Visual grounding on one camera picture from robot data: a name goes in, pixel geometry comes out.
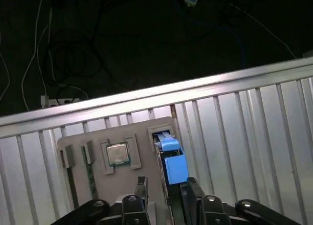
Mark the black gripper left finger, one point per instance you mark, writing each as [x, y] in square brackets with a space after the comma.
[137, 210]

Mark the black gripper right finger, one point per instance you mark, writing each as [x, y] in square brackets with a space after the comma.
[193, 205]

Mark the hard disk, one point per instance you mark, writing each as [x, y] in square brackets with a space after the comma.
[176, 170]

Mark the grey parts rack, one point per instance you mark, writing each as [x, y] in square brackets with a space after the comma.
[122, 183]

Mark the green RAM stick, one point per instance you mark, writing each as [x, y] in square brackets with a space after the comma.
[91, 176]

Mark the silver CPU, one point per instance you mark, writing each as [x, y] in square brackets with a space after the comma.
[118, 154]

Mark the white power strip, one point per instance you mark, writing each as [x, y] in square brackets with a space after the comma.
[52, 102]

